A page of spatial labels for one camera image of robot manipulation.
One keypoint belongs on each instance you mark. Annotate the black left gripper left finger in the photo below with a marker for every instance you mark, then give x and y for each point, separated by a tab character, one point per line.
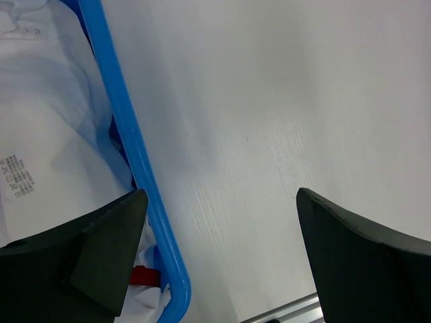
75	272

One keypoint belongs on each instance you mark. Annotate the red bra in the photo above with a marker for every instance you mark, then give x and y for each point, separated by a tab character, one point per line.
144	276

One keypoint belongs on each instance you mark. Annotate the white bra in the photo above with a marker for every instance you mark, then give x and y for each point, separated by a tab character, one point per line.
58	161

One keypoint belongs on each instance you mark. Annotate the blue plastic bin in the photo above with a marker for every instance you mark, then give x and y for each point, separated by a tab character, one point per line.
174	271

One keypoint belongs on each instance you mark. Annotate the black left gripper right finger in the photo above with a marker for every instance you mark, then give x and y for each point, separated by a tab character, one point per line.
362	270

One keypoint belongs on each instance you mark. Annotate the aluminium front rail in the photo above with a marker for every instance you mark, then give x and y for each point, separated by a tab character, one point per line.
305	309

